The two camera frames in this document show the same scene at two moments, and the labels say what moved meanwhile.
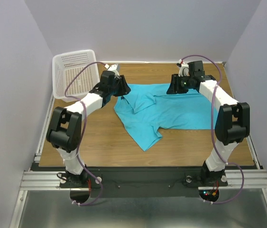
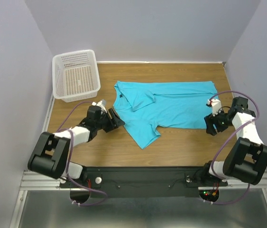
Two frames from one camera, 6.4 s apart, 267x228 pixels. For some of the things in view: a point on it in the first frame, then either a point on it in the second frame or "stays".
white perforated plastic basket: (66, 65) stays
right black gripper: (173, 89) → (209, 120)
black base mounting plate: (112, 183) stays
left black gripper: (124, 89) → (115, 122)
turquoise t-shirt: (148, 108) stays
